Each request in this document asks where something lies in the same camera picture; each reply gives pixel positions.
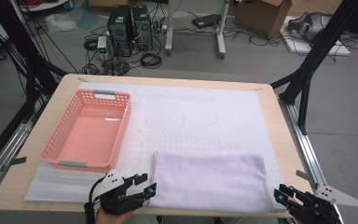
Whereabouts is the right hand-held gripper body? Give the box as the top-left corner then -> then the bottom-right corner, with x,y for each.
287,185 -> 358,224

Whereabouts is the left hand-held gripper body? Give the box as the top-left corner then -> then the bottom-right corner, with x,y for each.
93,168 -> 144,217

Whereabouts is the lilac towel with cat print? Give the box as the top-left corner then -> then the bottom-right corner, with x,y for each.
148,149 -> 274,215

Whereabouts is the person's left hand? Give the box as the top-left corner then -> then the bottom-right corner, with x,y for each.
94,207 -> 134,224

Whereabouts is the pink perforated plastic basket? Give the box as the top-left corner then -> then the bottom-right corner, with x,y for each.
38,89 -> 132,174

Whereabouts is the white foam mat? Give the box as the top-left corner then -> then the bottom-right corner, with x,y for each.
23,81 -> 288,216

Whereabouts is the white power supply box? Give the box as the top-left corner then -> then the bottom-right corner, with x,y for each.
96,35 -> 108,61

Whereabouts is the white flat board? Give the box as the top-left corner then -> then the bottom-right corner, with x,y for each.
281,15 -> 352,57

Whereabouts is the black computer tower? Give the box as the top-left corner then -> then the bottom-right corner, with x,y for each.
132,5 -> 154,50
106,5 -> 134,58

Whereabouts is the white metal stand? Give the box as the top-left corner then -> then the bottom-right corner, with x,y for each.
164,0 -> 231,60

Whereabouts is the grey rounded device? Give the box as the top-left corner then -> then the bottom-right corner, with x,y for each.
287,11 -> 332,43

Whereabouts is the black flat device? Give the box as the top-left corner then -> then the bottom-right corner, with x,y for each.
191,13 -> 222,30

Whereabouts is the brown cardboard box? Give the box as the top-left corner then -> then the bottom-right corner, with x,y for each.
234,0 -> 293,39

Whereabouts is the clear plastic bag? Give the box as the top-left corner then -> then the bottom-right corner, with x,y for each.
45,12 -> 77,34

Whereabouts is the grey metal bracket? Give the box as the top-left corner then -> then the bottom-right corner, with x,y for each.
296,169 -> 320,189
1,156 -> 28,172

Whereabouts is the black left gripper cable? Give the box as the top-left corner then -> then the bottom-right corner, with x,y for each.
84,177 -> 106,224

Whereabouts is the aluminium rail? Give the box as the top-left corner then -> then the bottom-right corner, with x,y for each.
278,96 -> 344,224
0,102 -> 45,204

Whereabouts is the black coiled cable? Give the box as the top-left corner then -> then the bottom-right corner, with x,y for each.
140,52 -> 163,70

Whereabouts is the black metal frame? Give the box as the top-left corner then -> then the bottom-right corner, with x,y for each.
269,0 -> 358,136
0,0 -> 69,176

